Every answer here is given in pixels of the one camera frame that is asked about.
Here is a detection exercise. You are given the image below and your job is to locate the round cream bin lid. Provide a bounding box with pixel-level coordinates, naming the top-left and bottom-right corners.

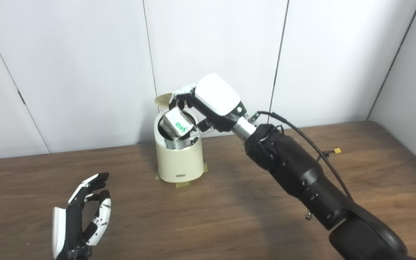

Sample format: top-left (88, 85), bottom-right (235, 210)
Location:
top-left (156, 93), bottom-right (174, 107)

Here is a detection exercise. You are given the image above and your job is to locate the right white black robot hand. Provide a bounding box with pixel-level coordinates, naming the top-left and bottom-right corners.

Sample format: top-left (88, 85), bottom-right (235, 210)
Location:
top-left (168, 73), bottom-right (247, 145)

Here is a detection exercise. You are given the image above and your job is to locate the green white milk carton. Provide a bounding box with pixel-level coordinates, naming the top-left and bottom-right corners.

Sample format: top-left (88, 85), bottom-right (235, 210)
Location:
top-left (159, 108), bottom-right (196, 139)

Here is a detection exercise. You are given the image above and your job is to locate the cream-colored bin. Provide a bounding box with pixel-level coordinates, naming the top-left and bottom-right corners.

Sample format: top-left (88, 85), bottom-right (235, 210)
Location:
top-left (154, 108), bottom-right (205, 183)

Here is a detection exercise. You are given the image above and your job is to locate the yellow plug cable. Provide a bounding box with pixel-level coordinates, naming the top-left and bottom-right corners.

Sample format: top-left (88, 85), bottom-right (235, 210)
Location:
top-left (316, 148), bottom-right (342, 161)

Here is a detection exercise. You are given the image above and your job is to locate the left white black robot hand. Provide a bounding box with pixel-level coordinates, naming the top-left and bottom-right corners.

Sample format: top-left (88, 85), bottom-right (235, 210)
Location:
top-left (51, 172), bottom-right (112, 260)

